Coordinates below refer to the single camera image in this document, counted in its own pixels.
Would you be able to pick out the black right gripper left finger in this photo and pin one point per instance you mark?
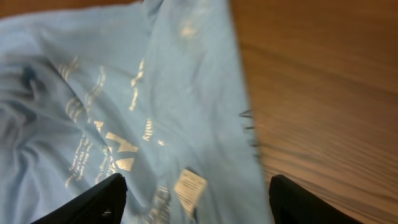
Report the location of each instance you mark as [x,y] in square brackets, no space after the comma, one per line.
[102,204]

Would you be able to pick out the light blue t-shirt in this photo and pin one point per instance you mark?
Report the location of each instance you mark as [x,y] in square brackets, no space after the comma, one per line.
[152,90]

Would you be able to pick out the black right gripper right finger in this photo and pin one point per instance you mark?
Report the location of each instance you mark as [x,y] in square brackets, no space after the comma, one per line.
[292,204]

